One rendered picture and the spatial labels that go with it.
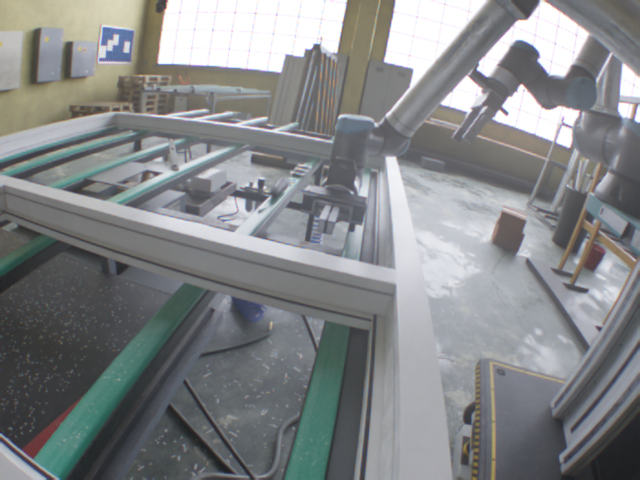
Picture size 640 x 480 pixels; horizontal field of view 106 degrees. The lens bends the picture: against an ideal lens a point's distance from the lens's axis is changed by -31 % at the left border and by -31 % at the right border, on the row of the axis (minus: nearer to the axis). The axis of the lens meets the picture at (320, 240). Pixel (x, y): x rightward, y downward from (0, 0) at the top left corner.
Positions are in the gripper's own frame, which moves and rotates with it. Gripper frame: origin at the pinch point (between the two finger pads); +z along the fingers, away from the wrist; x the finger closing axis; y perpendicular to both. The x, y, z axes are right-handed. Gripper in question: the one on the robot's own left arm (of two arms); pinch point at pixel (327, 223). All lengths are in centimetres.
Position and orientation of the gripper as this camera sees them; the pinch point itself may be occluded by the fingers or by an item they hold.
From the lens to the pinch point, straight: 61.9
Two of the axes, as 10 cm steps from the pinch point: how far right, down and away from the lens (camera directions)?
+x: -9.7, -2.2, 0.8
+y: -1.7, 8.9, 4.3
